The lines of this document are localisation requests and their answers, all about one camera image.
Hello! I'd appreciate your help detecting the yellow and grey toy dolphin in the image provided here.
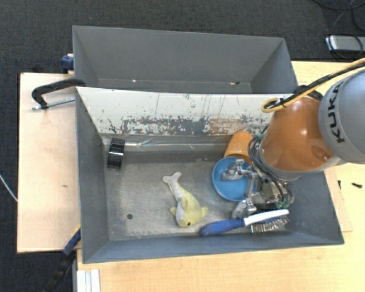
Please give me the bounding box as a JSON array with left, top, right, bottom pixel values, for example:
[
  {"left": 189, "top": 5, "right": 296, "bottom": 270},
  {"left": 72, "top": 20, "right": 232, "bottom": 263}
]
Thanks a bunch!
[{"left": 162, "top": 171, "right": 209, "bottom": 228}]

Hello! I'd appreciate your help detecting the blue bowl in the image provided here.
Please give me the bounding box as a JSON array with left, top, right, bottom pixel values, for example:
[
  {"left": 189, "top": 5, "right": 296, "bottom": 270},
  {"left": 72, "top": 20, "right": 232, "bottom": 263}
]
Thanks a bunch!
[{"left": 212, "top": 157, "right": 258, "bottom": 202}]

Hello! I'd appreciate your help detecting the pale wood board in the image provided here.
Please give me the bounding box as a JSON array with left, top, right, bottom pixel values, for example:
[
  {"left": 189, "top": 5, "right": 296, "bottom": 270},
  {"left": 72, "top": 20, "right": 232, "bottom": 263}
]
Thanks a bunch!
[{"left": 16, "top": 72, "right": 353, "bottom": 254}]

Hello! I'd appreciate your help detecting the orange cup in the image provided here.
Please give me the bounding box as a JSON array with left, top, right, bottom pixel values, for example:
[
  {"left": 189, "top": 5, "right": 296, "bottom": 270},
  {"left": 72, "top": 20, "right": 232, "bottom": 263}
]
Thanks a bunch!
[{"left": 223, "top": 131, "right": 255, "bottom": 165}]

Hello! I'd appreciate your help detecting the black tape roll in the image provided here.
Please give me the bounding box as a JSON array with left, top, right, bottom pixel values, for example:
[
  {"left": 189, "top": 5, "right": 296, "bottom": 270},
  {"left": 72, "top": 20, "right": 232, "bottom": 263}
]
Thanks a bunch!
[{"left": 106, "top": 137, "right": 126, "bottom": 170}]

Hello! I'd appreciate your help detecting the grey metal bin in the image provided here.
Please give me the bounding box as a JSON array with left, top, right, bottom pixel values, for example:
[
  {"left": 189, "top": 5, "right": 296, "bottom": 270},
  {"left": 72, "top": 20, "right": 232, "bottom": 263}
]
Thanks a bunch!
[{"left": 72, "top": 25, "right": 345, "bottom": 264}]

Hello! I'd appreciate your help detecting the blue and white brush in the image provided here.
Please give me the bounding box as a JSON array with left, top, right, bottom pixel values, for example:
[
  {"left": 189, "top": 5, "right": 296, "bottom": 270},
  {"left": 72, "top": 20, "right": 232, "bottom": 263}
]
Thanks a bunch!
[{"left": 199, "top": 209, "right": 290, "bottom": 237}]

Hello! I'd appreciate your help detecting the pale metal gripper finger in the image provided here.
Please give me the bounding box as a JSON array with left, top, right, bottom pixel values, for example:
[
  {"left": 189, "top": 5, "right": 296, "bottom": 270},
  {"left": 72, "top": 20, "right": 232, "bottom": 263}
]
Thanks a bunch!
[
  {"left": 231, "top": 199, "right": 257, "bottom": 220},
  {"left": 221, "top": 159, "right": 254, "bottom": 182}
]

